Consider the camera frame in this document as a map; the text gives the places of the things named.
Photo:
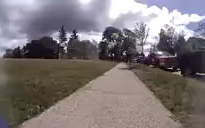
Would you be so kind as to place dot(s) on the row of dark trees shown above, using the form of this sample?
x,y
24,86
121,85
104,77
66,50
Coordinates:
x,y
80,46

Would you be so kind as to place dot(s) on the pale concrete sidewalk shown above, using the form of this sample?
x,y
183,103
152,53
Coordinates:
x,y
114,100

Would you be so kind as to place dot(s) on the dark parked vehicle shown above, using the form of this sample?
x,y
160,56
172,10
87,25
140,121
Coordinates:
x,y
140,59

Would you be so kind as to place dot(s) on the red vehicle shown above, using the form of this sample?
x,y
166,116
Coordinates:
x,y
164,60

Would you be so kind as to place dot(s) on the wide grass field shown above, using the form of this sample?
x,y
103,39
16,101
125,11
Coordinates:
x,y
33,80

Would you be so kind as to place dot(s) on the grass verge strip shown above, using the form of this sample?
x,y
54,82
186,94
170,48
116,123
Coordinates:
x,y
176,90

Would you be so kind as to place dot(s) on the building with gabled roof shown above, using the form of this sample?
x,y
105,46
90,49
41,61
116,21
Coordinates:
x,y
196,44

